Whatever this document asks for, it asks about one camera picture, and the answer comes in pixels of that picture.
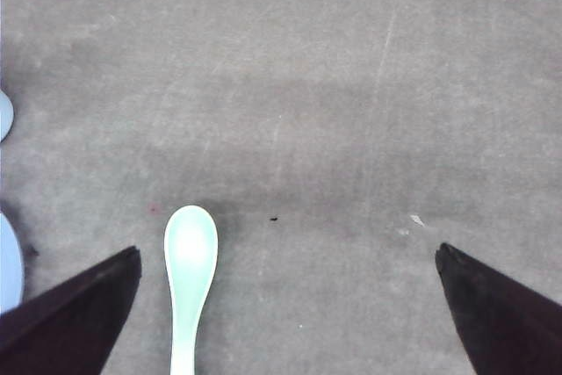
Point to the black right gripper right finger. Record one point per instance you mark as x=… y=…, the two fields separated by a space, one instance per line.
x=504 y=326

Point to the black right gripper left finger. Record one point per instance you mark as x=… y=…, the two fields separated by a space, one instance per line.
x=72 y=327

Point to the mint green plastic spoon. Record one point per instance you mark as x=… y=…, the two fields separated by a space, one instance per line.
x=191 y=254

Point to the blue plastic plate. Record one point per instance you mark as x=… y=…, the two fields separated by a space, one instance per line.
x=12 y=267

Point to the light blue plastic cup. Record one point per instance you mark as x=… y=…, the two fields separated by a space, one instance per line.
x=7 y=114

